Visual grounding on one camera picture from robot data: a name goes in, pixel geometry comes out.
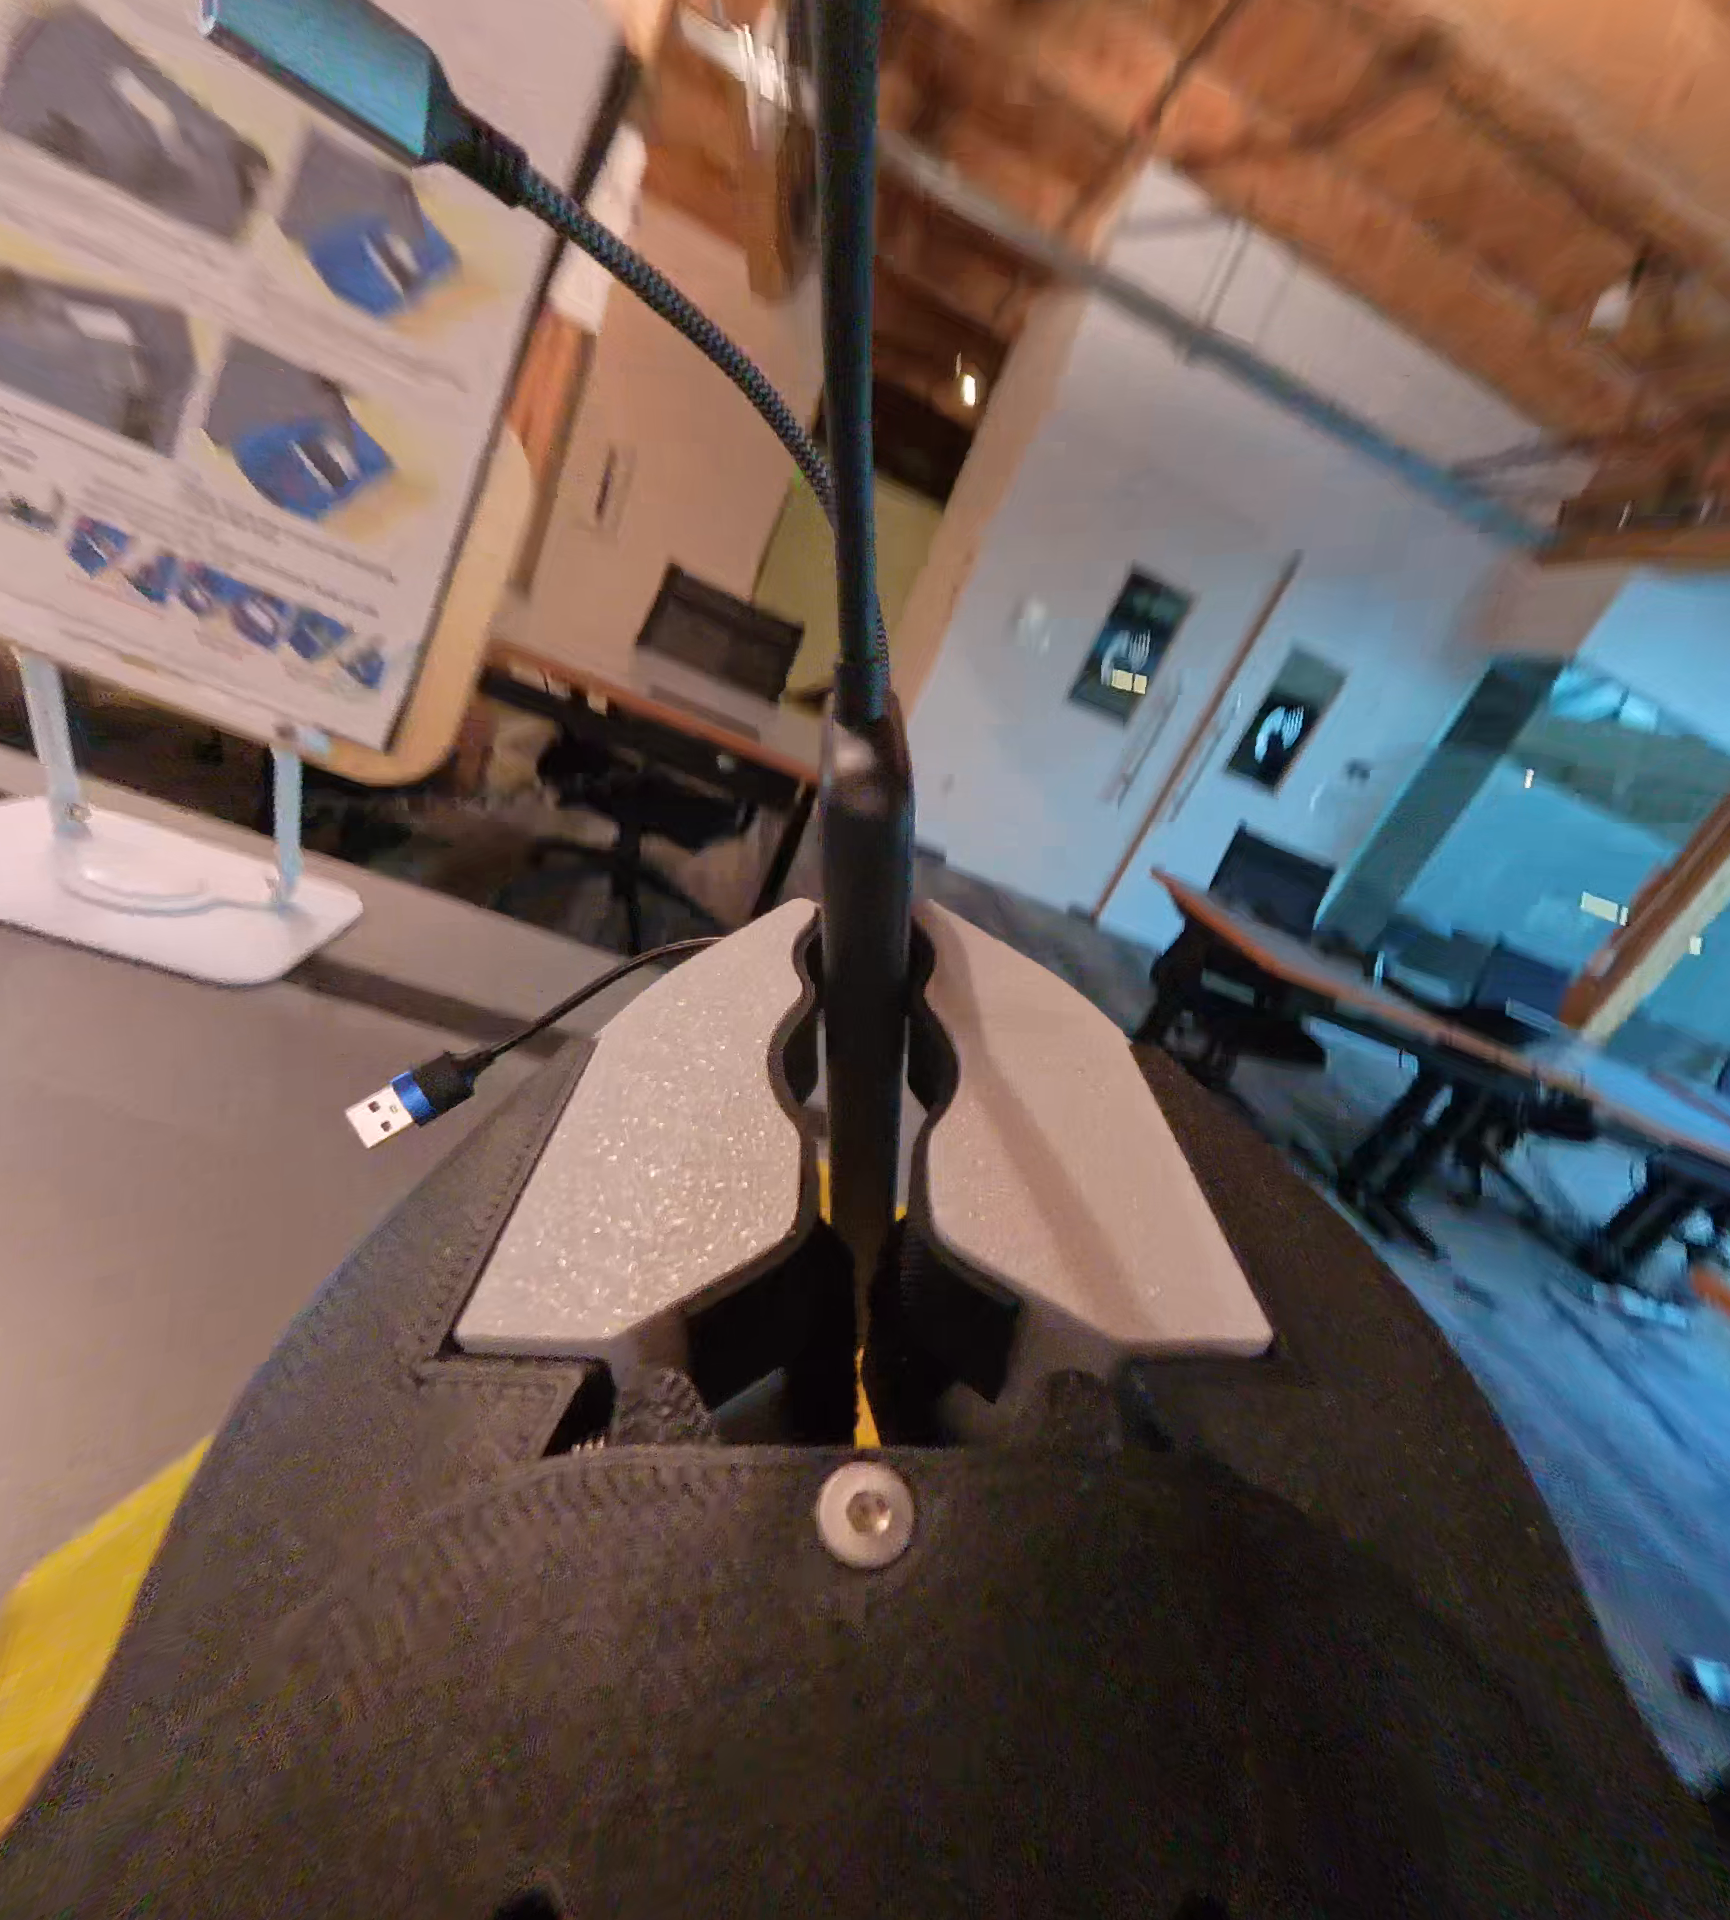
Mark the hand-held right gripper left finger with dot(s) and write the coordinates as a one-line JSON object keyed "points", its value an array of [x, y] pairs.
{"points": [[655, 1141]]}

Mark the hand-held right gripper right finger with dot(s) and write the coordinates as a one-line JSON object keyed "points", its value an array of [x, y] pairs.
{"points": [[1075, 1184]]}

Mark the black office chair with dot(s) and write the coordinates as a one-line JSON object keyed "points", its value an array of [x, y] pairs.
{"points": [[625, 810]]}

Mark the long wooden office table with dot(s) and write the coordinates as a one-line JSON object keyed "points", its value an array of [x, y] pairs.
{"points": [[1404, 1013]]}

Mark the wooden office desk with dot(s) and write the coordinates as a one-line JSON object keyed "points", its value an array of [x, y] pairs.
{"points": [[685, 717]]}

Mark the white sheet stand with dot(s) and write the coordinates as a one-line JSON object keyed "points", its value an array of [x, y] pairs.
{"points": [[101, 884]]}

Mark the yellow cloth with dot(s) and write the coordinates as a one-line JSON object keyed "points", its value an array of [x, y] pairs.
{"points": [[54, 1680]]}

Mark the printed instruction sheet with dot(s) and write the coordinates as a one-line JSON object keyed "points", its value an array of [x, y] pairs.
{"points": [[204, 344]]}

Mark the dark phone-symbol wall sign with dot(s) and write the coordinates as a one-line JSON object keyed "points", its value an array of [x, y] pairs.
{"points": [[1284, 720], [1132, 640]]}

